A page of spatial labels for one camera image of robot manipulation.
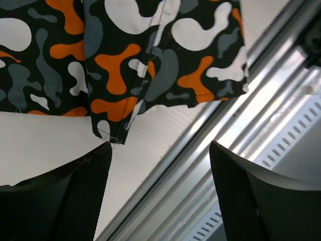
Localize white slotted cable duct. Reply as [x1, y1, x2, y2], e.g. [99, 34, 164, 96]
[179, 94, 320, 240]

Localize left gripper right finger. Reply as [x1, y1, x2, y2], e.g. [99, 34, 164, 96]
[209, 141, 320, 240]

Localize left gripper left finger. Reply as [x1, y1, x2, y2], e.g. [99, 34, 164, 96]
[1, 142, 112, 240]

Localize orange black camo shorts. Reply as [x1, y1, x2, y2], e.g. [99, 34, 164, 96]
[1, 0, 248, 144]

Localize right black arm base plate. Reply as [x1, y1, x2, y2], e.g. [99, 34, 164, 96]
[301, 17, 320, 68]

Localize aluminium mounting rail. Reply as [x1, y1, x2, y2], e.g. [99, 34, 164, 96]
[97, 1, 320, 240]

